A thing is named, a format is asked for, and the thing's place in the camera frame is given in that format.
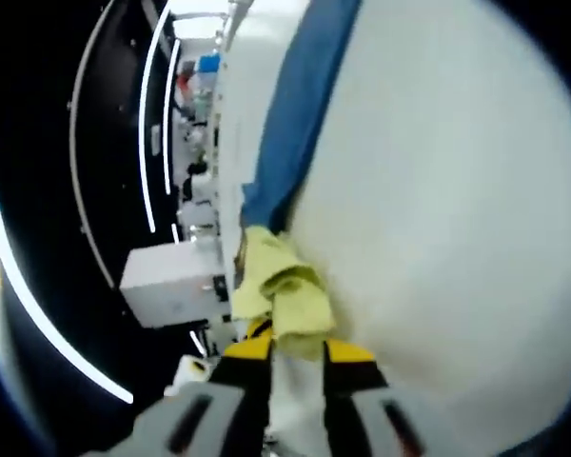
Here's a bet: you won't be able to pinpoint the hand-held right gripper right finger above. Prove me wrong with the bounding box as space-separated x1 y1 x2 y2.
320 340 430 457

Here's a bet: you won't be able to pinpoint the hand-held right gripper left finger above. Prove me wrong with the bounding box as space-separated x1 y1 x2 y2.
132 334 275 457

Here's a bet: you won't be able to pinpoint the yellow garment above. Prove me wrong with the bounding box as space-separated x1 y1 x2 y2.
230 226 338 364

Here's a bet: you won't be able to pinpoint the dark brown garment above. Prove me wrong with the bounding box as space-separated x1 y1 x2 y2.
234 222 249 278

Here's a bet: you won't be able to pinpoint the blue garment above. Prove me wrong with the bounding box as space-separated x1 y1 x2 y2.
240 0 364 235

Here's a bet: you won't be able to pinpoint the white counter cabinets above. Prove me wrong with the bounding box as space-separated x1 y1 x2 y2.
173 47 226 242

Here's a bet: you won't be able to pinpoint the wide ceiling light strip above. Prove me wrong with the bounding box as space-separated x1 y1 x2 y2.
0 169 135 406

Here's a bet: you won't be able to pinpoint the long ceiling light strip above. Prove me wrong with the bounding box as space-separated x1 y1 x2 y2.
139 7 173 234
163 37 183 197

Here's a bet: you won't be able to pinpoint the blue bin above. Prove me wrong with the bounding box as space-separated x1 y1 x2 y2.
197 54 223 76

